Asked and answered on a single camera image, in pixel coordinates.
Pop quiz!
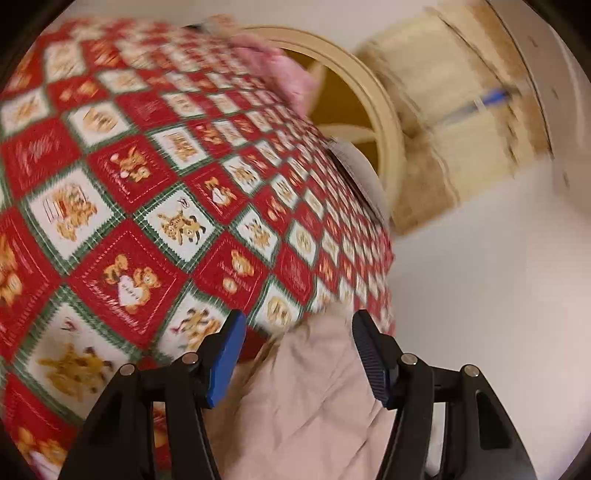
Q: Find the beige puffer jacket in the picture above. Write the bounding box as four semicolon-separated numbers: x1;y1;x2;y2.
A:
203;314;402;480

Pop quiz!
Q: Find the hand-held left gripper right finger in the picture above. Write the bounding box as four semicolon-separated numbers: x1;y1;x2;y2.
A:
352;309;539;480

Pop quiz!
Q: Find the cream round headboard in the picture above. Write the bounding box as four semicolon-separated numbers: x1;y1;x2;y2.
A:
240;28;407;227

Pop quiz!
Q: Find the pink quilt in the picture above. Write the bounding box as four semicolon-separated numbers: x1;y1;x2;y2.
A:
231;34;322;114

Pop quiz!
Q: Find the red patchwork bedspread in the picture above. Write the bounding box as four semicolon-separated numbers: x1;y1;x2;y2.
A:
0;18;398;480

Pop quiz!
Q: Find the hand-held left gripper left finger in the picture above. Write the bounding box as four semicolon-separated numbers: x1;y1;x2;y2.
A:
58;309;247;480

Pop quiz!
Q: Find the blue window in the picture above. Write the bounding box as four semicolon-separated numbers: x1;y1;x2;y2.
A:
442;89;514;126

